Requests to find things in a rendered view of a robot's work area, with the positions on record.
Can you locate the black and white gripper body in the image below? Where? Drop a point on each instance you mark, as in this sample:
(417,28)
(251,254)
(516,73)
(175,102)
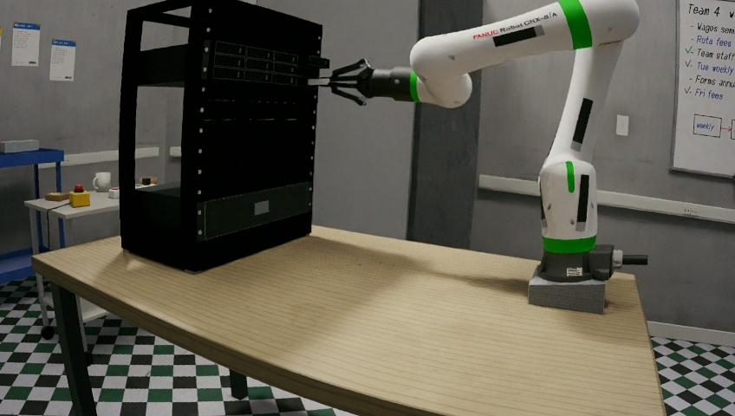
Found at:
(377,82)

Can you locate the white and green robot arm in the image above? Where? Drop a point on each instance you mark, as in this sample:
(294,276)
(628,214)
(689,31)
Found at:
(597,30)

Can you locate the black server rack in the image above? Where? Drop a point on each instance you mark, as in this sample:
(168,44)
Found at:
(239,193)

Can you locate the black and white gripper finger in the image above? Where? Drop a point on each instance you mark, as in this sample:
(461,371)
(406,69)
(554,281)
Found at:
(361,101)
(340,71)

